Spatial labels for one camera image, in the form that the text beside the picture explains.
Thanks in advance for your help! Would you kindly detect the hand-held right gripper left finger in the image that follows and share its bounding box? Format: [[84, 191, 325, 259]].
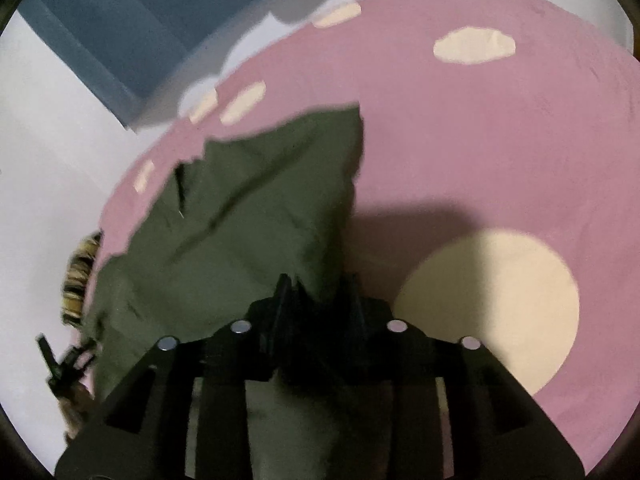
[[54, 274, 321, 480]]

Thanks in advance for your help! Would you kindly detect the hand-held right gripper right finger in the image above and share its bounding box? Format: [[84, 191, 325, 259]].
[[327, 274, 587, 480]]

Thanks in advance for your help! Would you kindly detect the olive green T-shirt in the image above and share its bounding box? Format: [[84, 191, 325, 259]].
[[82, 102, 396, 480]]

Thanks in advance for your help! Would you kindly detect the person's left forearm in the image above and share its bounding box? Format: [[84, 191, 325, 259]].
[[61, 385, 98, 445]]

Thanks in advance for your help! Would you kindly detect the striped knit cloth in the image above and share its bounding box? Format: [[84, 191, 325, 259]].
[[59, 229, 104, 327]]

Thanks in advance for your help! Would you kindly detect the pink bedsheet with cream dots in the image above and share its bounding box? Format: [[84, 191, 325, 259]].
[[75, 0, 636, 480]]

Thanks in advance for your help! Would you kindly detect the blue curtain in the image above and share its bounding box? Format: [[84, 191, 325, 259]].
[[20, 0, 321, 133]]

